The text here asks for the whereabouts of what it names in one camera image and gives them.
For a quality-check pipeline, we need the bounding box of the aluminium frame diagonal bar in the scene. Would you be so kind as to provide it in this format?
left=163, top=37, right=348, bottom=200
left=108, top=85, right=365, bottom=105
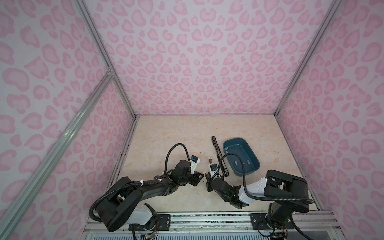
left=1, top=73, right=114, bottom=239

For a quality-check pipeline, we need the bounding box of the teal plastic tray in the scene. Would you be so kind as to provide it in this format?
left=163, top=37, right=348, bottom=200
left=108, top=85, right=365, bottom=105
left=223, top=138, right=260, bottom=177

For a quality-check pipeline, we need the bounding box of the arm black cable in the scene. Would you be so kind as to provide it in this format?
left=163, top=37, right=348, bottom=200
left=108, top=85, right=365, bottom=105
left=216, top=152, right=315, bottom=240
left=88, top=143, right=191, bottom=223

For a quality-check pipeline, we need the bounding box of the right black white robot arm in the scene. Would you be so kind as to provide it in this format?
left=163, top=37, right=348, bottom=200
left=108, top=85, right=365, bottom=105
left=205, top=170, right=314, bottom=229

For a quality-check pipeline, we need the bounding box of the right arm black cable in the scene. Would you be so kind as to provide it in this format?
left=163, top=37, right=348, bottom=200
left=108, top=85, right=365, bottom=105
left=216, top=152, right=315, bottom=240

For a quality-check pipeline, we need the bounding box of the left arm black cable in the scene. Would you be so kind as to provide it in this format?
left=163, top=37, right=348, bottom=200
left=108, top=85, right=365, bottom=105
left=88, top=143, right=191, bottom=223

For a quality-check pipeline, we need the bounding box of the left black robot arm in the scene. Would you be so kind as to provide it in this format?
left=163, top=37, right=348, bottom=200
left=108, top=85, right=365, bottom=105
left=89, top=160, right=204, bottom=232

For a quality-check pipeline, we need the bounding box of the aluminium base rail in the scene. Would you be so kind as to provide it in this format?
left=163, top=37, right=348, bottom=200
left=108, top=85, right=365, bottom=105
left=80, top=211, right=340, bottom=240

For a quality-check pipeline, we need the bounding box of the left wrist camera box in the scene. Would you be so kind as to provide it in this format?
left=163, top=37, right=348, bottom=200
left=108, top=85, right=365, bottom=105
left=189, top=155, right=200, bottom=175

